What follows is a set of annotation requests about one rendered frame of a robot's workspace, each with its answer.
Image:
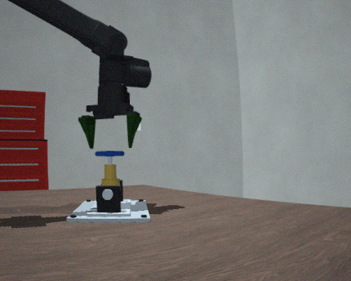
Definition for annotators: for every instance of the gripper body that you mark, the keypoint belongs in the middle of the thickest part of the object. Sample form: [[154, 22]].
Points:
[[108, 95]]

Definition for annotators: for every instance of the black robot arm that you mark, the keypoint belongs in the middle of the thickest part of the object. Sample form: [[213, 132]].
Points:
[[110, 43]]

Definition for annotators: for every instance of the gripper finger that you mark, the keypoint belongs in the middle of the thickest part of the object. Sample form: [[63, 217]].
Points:
[[132, 119], [88, 126]]

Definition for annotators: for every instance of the black and brass valve with blue handwheel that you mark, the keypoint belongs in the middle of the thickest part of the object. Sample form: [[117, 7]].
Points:
[[109, 195]]

